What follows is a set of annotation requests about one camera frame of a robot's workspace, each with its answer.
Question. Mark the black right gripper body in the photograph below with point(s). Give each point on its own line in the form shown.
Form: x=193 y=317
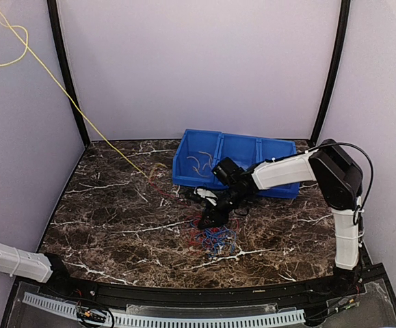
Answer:
x=224 y=214

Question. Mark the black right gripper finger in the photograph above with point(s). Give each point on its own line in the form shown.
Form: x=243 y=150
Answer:
x=207 y=224
x=206 y=214

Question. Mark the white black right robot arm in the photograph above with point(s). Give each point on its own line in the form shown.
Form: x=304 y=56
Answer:
x=339 y=178

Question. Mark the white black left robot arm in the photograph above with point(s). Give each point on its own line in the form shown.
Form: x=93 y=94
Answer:
x=44 y=268

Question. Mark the blue left plastic bin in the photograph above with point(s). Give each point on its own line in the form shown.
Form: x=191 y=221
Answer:
x=195 y=158

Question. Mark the blue plastic bin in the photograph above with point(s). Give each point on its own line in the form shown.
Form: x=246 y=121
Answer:
x=195 y=158
x=242 y=149
x=275 y=148

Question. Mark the blue middle plastic bin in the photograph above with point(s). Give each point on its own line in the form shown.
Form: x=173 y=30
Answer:
x=242 y=149

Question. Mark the blue right plastic bin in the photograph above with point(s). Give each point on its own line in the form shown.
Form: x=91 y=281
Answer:
x=275 y=148

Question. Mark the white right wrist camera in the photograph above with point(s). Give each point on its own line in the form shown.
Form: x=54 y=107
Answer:
x=201 y=194

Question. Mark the black left frame post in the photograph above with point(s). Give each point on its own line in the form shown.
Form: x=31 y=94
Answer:
x=65 y=69

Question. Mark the black frame post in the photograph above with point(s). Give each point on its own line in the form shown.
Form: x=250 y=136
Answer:
x=332 y=71
x=65 y=69

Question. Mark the white slotted cable duct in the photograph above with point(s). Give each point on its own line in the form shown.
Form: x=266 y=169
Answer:
x=116 y=318

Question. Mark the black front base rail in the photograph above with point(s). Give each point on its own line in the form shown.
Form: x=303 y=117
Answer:
x=311 y=293

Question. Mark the black right frame post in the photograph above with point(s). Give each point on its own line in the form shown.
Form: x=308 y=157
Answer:
x=332 y=71

